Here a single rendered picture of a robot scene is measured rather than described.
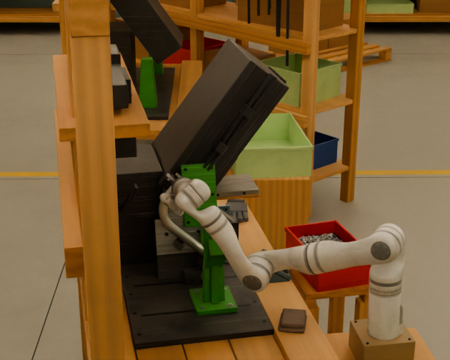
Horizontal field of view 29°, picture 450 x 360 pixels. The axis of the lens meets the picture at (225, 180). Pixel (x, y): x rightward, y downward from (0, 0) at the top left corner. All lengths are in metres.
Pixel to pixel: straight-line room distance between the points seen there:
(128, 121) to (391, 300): 0.89
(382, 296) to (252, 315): 0.45
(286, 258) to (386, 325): 0.35
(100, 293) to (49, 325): 2.24
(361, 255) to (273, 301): 0.47
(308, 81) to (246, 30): 0.56
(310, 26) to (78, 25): 3.32
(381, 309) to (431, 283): 2.44
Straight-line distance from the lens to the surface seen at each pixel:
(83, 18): 2.00
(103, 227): 2.17
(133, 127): 2.39
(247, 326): 2.64
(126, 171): 2.89
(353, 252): 2.42
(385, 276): 2.45
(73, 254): 2.30
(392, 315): 2.50
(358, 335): 2.55
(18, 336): 4.42
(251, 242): 3.16
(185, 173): 2.85
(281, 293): 2.82
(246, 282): 2.58
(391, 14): 11.37
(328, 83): 5.61
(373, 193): 6.07
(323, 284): 3.04
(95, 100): 2.05
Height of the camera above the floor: 2.26
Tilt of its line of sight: 21 degrees down
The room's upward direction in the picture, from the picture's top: straight up
